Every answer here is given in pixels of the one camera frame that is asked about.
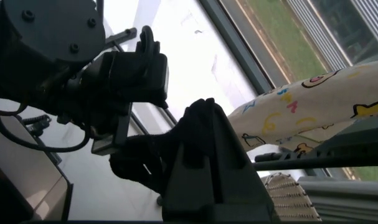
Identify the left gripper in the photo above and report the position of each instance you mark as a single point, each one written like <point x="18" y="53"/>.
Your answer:
<point x="111" y="133"/>

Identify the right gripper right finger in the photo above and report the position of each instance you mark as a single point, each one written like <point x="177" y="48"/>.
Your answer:
<point x="241" y="186"/>

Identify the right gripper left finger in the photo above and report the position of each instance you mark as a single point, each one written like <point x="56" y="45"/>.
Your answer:
<point x="191" y="193"/>

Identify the black garment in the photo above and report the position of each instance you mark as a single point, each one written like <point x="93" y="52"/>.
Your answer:
<point x="145" y="155"/>

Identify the cream printed garment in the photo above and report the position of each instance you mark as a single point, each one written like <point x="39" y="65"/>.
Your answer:
<point x="316" y="102"/>

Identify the white laundry basket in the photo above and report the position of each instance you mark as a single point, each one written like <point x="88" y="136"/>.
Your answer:
<point x="288" y="199"/>

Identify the window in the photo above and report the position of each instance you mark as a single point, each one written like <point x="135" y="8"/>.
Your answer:
<point x="285" y="37"/>

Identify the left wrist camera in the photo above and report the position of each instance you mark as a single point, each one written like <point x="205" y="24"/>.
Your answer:
<point x="135" y="77"/>

